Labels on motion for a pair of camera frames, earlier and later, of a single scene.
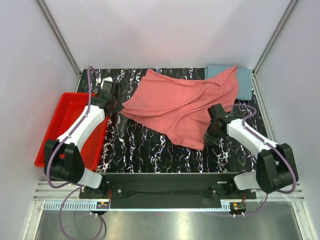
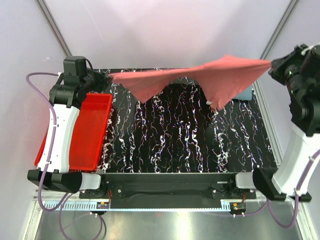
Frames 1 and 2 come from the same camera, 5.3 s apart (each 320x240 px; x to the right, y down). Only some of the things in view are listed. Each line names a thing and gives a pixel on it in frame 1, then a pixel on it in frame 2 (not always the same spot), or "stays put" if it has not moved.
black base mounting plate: (167, 190) stays put
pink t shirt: (179, 108) to (221, 79)
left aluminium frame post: (57, 31) stays put
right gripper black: (208, 138) to (301, 52)
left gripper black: (119, 107) to (103, 79)
